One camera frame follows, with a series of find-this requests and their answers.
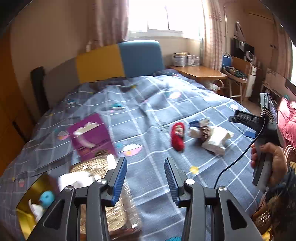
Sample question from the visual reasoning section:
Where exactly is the brown satin scrunchie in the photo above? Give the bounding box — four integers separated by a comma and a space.
199, 126, 211, 142

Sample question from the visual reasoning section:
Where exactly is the blue tempo tissue pack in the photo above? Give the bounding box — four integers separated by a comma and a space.
189, 118, 209, 128

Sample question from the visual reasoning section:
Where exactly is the red santa plush sock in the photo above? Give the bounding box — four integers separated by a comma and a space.
171, 122, 185, 152

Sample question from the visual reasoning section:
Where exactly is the blue teddy bear pink dress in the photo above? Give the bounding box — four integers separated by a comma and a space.
39, 190, 55, 209

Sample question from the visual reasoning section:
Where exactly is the white sock blue band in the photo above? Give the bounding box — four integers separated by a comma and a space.
28, 199, 44, 223

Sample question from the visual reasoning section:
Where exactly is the person's right hand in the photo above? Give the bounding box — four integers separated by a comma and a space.
260, 143, 287, 188

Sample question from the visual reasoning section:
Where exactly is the blue folding chair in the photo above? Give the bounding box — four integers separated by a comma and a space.
221, 53, 248, 104

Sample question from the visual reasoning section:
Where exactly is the ornate gold tissue box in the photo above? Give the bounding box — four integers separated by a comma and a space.
70, 155, 142, 240

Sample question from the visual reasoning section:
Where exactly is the purple tissue carton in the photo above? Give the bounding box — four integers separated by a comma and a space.
67, 113, 117, 161

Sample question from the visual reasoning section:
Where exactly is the wooden side desk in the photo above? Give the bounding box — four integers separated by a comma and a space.
170, 66, 228, 82

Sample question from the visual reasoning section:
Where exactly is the grey checked bed quilt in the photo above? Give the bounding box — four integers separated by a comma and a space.
1, 70, 262, 240

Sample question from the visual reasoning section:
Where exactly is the gold metal tray box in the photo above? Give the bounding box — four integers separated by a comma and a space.
16, 173, 59, 240

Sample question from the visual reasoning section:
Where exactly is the striped right curtain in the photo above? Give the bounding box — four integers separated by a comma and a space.
202, 0, 222, 71

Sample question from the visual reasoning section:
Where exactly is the wooden wardrobe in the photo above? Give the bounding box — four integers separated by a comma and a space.
0, 30, 34, 174

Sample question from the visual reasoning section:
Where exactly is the grey yellow blue headboard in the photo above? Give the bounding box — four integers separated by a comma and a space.
43, 40, 165, 107

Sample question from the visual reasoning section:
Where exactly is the black rolled mat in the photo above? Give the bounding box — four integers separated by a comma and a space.
30, 66, 50, 116

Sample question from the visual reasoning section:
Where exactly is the pink floral curtain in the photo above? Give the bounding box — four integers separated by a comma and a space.
85, 0, 129, 52

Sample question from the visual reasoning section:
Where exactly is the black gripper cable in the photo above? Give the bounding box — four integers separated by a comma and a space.
213, 115, 266, 189

